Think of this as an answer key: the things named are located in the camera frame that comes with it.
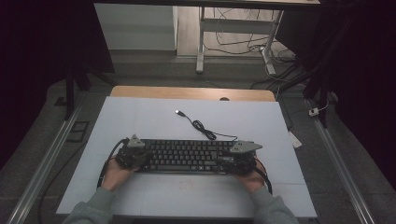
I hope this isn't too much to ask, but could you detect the black stand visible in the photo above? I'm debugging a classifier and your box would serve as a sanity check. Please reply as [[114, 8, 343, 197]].
[[279, 55, 332, 129], [64, 60, 117, 121]]

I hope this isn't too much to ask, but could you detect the wooden table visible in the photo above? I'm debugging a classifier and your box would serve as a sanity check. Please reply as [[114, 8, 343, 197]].
[[110, 86, 276, 103]]

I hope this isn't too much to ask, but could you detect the person's left hand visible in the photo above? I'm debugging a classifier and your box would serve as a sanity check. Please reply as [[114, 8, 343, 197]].
[[101, 158, 138, 191]]

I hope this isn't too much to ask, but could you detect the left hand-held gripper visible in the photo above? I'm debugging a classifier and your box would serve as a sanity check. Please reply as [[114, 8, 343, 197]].
[[115, 133, 153, 172]]

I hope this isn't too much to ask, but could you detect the white table sheet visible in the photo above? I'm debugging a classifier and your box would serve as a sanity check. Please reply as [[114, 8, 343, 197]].
[[55, 96, 318, 218]]

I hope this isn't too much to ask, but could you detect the tangle of floor cables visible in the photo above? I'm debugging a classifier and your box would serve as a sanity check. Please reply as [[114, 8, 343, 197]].
[[204, 7, 297, 91]]

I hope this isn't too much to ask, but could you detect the person's right hand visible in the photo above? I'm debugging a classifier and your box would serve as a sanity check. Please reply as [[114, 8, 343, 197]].
[[233, 169, 266, 194]]

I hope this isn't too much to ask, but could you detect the metal floor rail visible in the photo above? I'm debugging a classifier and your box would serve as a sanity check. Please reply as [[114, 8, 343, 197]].
[[6, 92, 89, 224], [306, 98, 376, 224]]

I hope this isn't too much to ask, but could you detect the white desk frame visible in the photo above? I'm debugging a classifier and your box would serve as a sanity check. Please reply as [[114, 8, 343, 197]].
[[195, 6, 285, 76]]

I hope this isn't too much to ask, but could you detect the white paper tag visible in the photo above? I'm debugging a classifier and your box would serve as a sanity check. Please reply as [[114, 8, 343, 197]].
[[287, 130, 304, 149]]

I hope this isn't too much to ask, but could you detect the white cabinet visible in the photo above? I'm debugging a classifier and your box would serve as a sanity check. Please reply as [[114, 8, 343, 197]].
[[93, 3, 178, 51]]

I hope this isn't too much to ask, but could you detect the left hand-held gripper cable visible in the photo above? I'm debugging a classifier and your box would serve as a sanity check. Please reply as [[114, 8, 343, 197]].
[[96, 137, 129, 189]]

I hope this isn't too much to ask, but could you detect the black computer keyboard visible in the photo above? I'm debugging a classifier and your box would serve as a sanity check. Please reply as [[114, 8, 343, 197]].
[[136, 138, 250, 175]]

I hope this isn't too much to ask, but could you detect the black keyboard cable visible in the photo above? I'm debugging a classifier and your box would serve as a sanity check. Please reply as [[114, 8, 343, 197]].
[[175, 109, 239, 142]]

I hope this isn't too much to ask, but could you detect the right hand-held gripper cable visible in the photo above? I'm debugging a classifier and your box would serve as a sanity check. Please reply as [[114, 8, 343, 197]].
[[252, 156, 274, 196]]

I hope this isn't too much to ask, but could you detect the hand-held gripper cable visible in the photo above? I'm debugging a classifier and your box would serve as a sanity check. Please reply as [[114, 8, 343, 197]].
[[252, 156, 274, 196], [96, 137, 129, 189]]

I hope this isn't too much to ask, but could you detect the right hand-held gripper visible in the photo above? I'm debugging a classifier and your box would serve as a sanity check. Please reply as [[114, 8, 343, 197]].
[[217, 140, 263, 176]]

